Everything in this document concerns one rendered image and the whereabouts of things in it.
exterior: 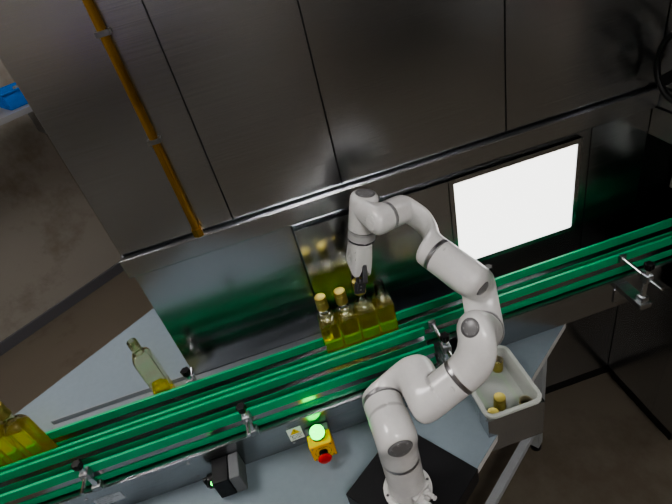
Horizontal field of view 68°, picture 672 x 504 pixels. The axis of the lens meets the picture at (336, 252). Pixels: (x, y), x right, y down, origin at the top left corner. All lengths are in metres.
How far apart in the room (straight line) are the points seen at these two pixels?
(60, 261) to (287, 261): 2.77
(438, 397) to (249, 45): 0.89
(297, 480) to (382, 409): 0.49
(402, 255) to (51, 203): 2.88
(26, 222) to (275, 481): 2.82
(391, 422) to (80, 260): 3.30
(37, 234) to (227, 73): 2.89
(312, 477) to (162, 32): 1.22
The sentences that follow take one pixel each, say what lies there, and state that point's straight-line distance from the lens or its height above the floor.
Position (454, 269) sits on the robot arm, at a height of 1.36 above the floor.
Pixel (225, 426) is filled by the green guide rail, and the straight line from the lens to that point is 1.53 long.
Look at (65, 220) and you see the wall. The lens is 4.01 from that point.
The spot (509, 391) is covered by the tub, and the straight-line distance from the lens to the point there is 1.62.
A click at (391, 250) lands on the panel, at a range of 1.54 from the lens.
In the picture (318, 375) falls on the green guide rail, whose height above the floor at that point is 0.92.
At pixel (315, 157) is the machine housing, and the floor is 1.50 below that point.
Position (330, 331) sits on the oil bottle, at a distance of 1.47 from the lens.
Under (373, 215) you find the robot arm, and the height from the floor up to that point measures 1.43.
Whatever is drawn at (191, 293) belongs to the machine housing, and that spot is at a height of 1.21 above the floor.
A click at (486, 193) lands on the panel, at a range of 1.58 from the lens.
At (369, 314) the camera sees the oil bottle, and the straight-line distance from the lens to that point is 1.47.
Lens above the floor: 2.08
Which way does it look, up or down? 36 degrees down
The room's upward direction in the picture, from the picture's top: 16 degrees counter-clockwise
